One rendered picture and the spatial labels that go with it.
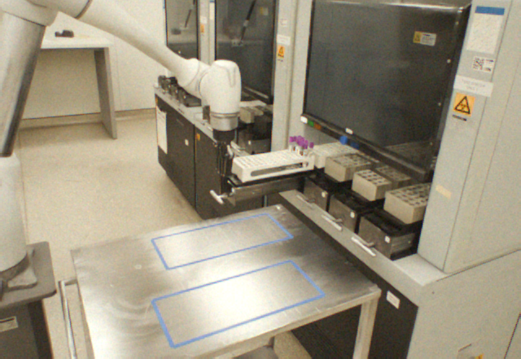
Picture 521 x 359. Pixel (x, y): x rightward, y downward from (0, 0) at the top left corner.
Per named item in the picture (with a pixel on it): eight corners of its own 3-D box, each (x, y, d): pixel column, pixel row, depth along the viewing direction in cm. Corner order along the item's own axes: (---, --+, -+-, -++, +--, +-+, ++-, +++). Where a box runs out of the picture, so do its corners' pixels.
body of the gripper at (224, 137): (239, 129, 140) (238, 156, 144) (229, 122, 147) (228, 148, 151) (218, 132, 137) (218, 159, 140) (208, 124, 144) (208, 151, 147)
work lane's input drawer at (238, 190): (363, 164, 189) (366, 144, 185) (386, 176, 178) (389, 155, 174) (207, 193, 157) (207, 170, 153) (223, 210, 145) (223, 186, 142)
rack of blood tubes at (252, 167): (299, 162, 169) (300, 147, 167) (313, 172, 161) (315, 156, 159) (229, 174, 156) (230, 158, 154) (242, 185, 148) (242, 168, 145)
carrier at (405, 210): (416, 225, 124) (420, 207, 122) (410, 226, 123) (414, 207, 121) (387, 207, 134) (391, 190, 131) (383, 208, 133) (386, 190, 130)
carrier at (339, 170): (348, 183, 149) (350, 167, 147) (343, 184, 148) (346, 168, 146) (328, 171, 158) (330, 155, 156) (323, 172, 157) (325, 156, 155)
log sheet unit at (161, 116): (157, 145, 336) (155, 100, 321) (168, 157, 314) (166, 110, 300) (154, 146, 334) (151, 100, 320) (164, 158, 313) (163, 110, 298)
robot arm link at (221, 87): (247, 112, 138) (226, 102, 148) (248, 63, 132) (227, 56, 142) (216, 116, 133) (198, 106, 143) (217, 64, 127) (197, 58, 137)
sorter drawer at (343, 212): (464, 181, 176) (469, 160, 173) (495, 194, 165) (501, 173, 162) (317, 216, 144) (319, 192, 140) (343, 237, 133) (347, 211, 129)
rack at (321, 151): (362, 151, 183) (364, 137, 181) (378, 159, 175) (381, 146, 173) (304, 162, 170) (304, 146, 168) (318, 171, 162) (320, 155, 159)
